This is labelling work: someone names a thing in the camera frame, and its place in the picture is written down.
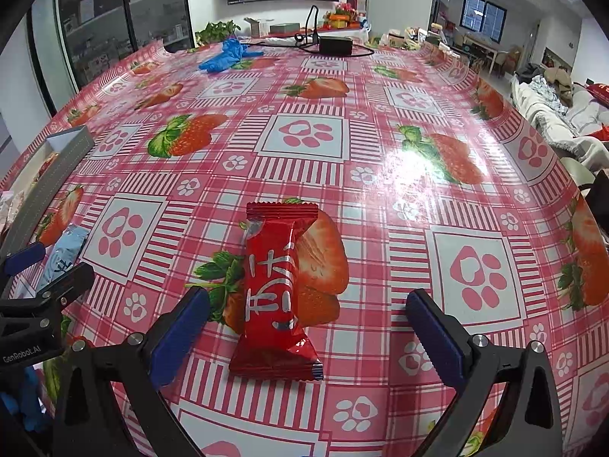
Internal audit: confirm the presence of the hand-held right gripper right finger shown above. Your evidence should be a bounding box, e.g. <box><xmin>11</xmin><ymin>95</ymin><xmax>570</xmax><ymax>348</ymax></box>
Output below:
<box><xmin>405</xmin><ymin>288</ymin><xmax>564</xmax><ymax>457</ymax></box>

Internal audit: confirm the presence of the pile of assorted boxes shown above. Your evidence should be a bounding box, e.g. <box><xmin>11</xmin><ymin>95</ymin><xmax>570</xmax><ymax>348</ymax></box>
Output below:
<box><xmin>376</xmin><ymin>24</ymin><xmax>458</xmax><ymax>51</ymax></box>

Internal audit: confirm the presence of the dark framed window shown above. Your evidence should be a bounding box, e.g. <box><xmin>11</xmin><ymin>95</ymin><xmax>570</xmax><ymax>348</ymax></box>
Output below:
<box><xmin>462</xmin><ymin>0</ymin><xmax>505</xmax><ymax>43</ymax></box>

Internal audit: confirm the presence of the cluttered sofa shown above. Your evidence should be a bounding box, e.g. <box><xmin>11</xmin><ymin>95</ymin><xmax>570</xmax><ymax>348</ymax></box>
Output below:
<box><xmin>511</xmin><ymin>64</ymin><xmax>609</xmax><ymax>172</ymax></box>

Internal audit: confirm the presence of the strawberry print tablecloth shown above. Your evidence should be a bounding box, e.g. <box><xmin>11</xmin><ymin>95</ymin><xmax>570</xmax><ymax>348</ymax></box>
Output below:
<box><xmin>0</xmin><ymin>38</ymin><xmax>609</xmax><ymax>457</ymax></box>

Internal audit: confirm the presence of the glass door cabinet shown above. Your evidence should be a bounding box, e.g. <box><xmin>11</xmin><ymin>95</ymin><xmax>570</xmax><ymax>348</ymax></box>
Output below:
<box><xmin>31</xmin><ymin>0</ymin><xmax>196</xmax><ymax>91</ymax></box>

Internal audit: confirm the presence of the light blue snack packet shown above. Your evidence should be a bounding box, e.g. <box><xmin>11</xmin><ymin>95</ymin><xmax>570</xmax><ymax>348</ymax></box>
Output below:
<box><xmin>35</xmin><ymin>225</ymin><xmax>90</xmax><ymax>291</ymax></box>

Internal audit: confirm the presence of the red white-print snack packet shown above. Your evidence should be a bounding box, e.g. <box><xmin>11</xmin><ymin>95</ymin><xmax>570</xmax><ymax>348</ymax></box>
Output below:
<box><xmin>228</xmin><ymin>201</ymin><xmax>324</xmax><ymax>382</ymax></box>

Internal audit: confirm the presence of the person's left hand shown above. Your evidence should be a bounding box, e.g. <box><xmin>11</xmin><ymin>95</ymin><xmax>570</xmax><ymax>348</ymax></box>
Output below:
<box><xmin>0</xmin><ymin>369</ymin><xmax>48</xmax><ymax>433</ymax></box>

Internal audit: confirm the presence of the wooden side table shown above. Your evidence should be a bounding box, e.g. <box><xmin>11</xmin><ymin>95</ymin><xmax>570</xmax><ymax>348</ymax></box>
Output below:
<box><xmin>459</xmin><ymin>38</ymin><xmax>510</xmax><ymax>77</ymax></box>

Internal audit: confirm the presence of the open cardboard box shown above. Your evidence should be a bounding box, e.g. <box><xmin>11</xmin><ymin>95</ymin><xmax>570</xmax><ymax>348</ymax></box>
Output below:
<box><xmin>244</xmin><ymin>16</ymin><xmax>274</xmax><ymax>36</ymax></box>

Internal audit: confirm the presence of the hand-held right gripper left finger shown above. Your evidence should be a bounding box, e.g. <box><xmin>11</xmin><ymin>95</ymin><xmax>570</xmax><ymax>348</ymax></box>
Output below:
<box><xmin>52</xmin><ymin>286</ymin><xmax>212</xmax><ymax>457</ymax></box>

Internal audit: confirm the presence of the grey storage box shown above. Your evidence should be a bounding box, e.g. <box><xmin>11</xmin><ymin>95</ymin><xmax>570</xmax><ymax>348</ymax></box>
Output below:
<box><xmin>0</xmin><ymin>125</ymin><xmax>96</xmax><ymax>258</ymax></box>

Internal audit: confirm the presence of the blue rubber glove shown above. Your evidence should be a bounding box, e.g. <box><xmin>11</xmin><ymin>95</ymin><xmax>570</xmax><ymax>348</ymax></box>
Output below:
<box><xmin>223</xmin><ymin>38</ymin><xmax>253</xmax><ymax>59</ymax></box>
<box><xmin>199</xmin><ymin>52</ymin><xmax>249</xmax><ymax>73</ymax></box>

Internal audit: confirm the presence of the green potted plant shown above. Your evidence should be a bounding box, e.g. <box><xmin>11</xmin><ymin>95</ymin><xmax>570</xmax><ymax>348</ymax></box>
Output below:
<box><xmin>195</xmin><ymin>20</ymin><xmax>241</xmax><ymax>48</ymax></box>

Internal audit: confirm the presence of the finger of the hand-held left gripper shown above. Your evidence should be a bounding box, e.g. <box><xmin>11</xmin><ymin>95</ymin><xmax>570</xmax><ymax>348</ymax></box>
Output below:
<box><xmin>0</xmin><ymin>242</ymin><xmax>47</xmax><ymax>280</ymax></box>
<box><xmin>35</xmin><ymin>262</ymin><xmax>96</xmax><ymax>308</ymax></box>

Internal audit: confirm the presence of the black power adapter with cable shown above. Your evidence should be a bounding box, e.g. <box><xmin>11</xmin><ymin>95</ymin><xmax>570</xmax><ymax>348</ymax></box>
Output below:
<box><xmin>247</xmin><ymin>5</ymin><xmax>376</xmax><ymax>58</ymax></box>

